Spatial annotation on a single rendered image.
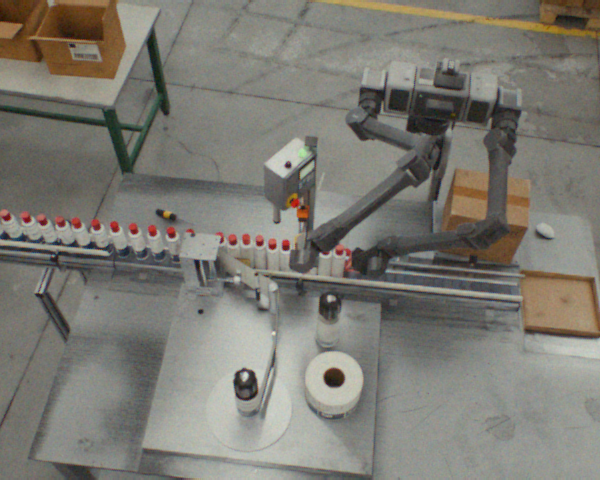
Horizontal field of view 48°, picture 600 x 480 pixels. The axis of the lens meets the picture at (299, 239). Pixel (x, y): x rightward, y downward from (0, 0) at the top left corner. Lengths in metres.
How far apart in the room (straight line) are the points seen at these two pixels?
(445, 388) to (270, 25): 3.35
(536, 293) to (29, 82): 2.69
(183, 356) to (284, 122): 2.27
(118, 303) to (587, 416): 1.84
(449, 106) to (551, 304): 0.93
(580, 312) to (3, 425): 2.69
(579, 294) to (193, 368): 1.58
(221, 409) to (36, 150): 2.60
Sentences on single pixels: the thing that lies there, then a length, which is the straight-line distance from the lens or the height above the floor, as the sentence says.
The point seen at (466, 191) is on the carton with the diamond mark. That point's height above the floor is 1.12.
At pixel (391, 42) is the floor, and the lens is 5.17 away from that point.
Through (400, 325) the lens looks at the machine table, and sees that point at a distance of 2.75.
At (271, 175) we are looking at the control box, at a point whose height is 1.45.
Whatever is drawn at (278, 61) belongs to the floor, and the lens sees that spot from 4.95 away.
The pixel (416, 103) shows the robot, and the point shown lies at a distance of 2.61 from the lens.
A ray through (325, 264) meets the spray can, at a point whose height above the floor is 1.00.
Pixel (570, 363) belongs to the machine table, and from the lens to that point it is 2.85.
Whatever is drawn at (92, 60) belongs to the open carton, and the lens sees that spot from 3.72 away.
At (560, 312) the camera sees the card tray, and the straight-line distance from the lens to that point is 2.94.
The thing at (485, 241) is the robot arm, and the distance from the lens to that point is 2.33.
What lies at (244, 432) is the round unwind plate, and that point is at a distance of 2.48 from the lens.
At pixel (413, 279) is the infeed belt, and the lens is 2.80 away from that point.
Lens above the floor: 3.24
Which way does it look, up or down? 55 degrees down
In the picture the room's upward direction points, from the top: 1 degrees clockwise
